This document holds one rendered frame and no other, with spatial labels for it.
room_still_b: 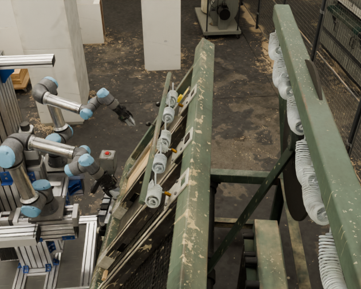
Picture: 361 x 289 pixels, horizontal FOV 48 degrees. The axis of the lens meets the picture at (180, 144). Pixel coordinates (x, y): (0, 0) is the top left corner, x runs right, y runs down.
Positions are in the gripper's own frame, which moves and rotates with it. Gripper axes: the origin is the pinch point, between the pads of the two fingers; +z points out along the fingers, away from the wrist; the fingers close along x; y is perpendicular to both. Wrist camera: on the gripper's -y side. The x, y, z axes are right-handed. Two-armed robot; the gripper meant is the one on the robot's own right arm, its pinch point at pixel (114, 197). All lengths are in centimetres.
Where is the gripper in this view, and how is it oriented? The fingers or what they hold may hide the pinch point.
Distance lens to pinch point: 253.3
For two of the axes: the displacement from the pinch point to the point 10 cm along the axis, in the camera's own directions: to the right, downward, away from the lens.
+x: -0.9, -6.0, 7.9
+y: 8.8, -4.2, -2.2
